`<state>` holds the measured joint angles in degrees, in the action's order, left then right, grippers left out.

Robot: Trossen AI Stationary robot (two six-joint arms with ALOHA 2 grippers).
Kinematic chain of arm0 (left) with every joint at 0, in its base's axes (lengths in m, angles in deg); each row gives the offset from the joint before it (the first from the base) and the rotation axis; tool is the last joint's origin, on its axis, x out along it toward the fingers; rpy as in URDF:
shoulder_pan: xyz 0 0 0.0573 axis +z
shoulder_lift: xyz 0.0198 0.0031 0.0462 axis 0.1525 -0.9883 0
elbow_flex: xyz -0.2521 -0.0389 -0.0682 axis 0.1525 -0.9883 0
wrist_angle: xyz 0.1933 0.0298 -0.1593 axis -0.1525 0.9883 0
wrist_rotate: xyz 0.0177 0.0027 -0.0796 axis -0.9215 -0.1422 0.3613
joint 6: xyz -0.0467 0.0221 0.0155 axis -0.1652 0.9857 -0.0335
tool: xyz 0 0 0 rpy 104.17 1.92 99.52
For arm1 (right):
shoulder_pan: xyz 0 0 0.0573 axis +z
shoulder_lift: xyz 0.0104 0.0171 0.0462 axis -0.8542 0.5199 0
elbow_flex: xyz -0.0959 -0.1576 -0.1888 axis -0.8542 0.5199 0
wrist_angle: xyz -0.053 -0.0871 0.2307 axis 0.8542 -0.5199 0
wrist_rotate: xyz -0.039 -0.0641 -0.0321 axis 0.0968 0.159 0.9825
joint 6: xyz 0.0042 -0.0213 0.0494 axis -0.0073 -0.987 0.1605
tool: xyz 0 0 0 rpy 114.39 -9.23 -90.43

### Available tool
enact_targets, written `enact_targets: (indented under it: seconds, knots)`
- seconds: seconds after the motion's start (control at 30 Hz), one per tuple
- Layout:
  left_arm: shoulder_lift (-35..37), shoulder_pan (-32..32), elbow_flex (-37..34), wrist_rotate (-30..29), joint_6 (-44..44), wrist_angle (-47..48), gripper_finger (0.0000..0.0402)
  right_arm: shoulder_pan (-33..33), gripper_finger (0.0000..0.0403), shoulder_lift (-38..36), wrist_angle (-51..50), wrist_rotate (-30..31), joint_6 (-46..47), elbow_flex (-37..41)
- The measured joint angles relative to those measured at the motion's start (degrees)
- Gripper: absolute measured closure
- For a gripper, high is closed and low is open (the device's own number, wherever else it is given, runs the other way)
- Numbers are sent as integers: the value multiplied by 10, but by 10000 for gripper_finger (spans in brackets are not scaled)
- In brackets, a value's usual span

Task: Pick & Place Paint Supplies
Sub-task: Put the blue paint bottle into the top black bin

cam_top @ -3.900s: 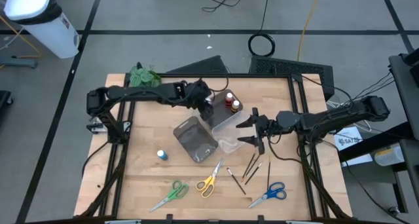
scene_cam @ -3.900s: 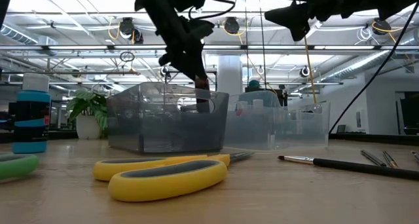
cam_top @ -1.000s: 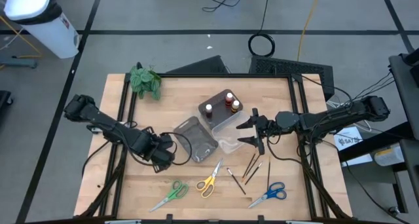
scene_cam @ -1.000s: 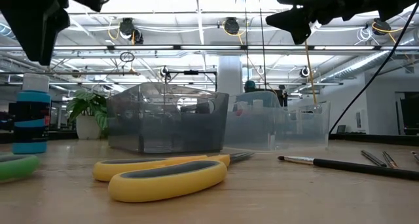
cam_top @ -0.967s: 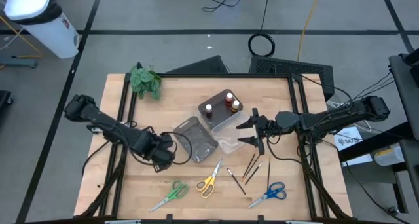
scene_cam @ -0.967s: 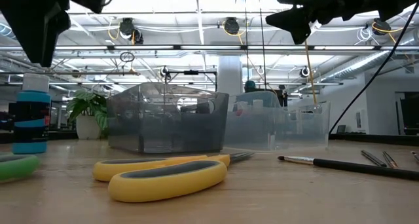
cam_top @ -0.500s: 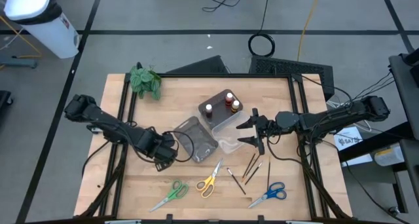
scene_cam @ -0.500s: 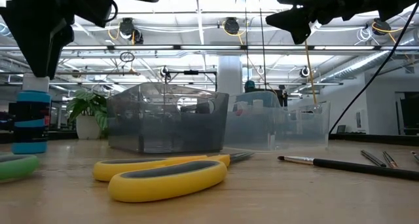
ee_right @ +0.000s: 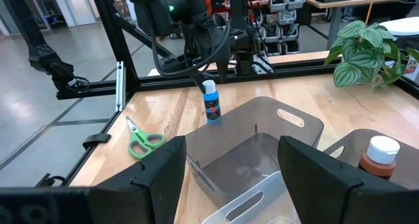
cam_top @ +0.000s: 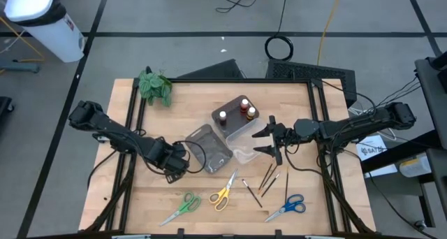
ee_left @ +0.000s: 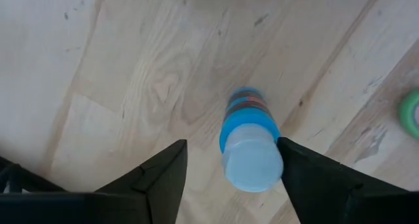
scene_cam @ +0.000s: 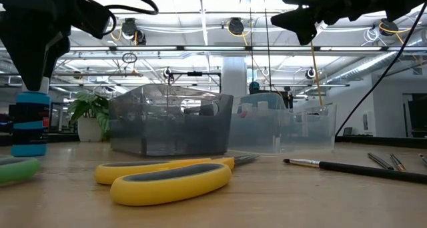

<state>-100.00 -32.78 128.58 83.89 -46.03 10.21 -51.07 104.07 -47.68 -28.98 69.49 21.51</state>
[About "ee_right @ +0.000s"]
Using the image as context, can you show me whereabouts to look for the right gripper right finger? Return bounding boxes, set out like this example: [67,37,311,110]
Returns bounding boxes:
[277,135,419,224]

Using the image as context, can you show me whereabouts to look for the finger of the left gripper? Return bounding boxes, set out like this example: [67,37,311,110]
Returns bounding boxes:
[191,71,210,94]
[217,52,232,84]

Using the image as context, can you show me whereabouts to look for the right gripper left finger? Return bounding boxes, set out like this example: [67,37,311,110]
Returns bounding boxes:
[88,135,187,224]

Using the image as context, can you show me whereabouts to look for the blue paint bottle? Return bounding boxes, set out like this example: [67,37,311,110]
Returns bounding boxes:
[202,79,222,124]

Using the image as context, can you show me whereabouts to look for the green handled scissors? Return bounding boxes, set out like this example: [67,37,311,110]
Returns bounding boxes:
[126,115,167,160]

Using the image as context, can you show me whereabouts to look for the brown paint bottle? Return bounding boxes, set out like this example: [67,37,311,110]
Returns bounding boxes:
[358,135,401,179]

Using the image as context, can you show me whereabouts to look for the smoke grey plastic bin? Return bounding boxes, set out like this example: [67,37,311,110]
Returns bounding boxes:
[323,128,419,189]
[185,96,325,208]

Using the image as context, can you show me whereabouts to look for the clear plastic bin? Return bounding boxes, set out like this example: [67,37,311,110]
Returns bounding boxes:
[201,170,302,224]

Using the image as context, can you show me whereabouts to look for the black table edge clamp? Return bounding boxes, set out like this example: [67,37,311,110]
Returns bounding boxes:
[35,173,66,188]
[82,133,112,149]

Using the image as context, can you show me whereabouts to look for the parts bin storage rack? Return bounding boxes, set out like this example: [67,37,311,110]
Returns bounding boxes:
[202,0,307,54]

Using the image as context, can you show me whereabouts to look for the green potted plant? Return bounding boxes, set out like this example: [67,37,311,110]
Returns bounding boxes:
[323,20,419,89]

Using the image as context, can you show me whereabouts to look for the wooden desk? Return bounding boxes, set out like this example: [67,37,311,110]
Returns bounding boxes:
[306,0,419,51]

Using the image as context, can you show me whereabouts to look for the white trash can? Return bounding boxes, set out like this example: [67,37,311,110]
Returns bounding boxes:
[379,16,419,84]

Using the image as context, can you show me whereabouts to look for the silver aluminium bracket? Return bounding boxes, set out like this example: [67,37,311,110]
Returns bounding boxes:
[116,60,126,113]

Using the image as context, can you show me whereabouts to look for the black aluminium table frame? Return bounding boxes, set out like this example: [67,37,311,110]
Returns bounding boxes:
[0,0,419,100]

